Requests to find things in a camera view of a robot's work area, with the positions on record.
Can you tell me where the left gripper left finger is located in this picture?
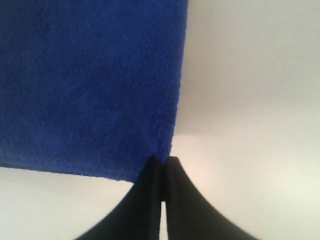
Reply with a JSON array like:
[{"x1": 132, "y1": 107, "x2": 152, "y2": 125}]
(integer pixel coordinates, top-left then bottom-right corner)
[{"x1": 78, "y1": 156, "x2": 162, "y2": 240}]

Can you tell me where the blue towel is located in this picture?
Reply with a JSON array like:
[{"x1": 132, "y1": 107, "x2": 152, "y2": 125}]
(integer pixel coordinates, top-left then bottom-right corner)
[{"x1": 0, "y1": 0, "x2": 188, "y2": 182}]

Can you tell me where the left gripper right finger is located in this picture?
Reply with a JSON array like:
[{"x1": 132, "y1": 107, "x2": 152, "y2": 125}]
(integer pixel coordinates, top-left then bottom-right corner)
[{"x1": 164, "y1": 157, "x2": 256, "y2": 240}]

